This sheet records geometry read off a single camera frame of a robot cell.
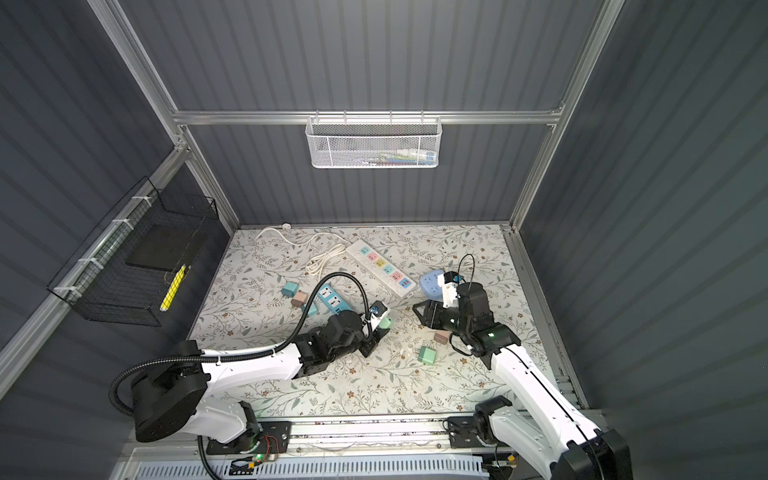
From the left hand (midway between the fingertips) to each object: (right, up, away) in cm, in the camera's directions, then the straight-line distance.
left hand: (384, 323), depth 82 cm
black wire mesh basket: (-62, +16, -10) cm, 65 cm away
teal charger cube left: (-23, +1, +14) cm, 27 cm away
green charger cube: (+1, +1, -3) cm, 3 cm away
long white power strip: (-2, +14, +23) cm, 27 cm away
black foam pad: (-58, +21, -5) cm, 62 cm away
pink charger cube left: (-29, +4, +17) cm, 33 cm away
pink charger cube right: (+17, -6, +7) cm, 20 cm away
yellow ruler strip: (-49, +11, -12) cm, 52 cm away
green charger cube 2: (+12, -10, +4) cm, 17 cm away
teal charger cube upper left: (-32, +7, +18) cm, 38 cm away
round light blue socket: (+15, +8, +17) cm, 24 cm away
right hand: (+11, +4, -3) cm, 12 cm away
